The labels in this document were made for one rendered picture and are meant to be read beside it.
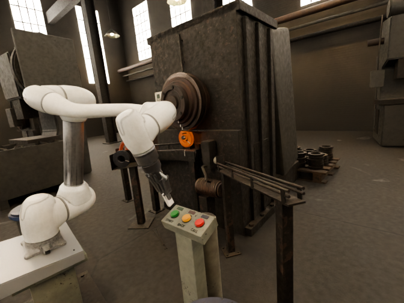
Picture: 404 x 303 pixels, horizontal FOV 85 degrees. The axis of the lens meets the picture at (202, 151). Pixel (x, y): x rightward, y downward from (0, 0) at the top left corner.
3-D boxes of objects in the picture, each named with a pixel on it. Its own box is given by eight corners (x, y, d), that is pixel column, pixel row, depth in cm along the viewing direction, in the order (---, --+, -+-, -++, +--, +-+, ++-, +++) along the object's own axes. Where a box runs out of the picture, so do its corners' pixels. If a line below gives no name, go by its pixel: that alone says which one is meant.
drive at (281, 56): (243, 168, 363) (237, 53, 326) (305, 177, 302) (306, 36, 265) (203, 190, 286) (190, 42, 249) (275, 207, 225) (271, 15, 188)
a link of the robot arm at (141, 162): (144, 142, 91) (150, 154, 94) (127, 154, 86) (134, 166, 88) (158, 143, 86) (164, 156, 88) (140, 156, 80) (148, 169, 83)
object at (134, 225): (130, 218, 228) (119, 150, 213) (156, 217, 225) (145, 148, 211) (122, 229, 208) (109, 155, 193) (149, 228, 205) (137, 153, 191)
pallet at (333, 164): (241, 171, 350) (239, 143, 341) (264, 159, 409) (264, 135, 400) (325, 184, 270) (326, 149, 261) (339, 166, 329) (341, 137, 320)
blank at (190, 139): (178, 139, 199) (175, 139, 196) (184, 125, 190) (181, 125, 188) (190, 149, 193) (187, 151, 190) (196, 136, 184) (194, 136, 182)
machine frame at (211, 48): (204, 186, 300) (191, 47, 264) (283, 203, 231) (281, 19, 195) (162, 207, 246) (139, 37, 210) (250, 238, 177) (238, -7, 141)
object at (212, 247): (210, 290, 132) (202, 209, 121) (226, 299, 124) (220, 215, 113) (196, 304, 123) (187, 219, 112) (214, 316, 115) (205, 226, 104)
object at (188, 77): (204, 68, 167) (208, 130, 176) (163, 77, 197) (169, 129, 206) (198, 67, 162) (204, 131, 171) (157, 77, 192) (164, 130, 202)
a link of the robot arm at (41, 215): (15, 238, 114) (8, 199, 109) (52, 222, 130) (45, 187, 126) (35, 247, 108) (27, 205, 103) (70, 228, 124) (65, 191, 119)
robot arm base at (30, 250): (25, 264, 104) (23, 254, 103) (20, 243, 120) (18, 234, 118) (69, 247, 116) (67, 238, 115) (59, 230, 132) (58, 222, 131)
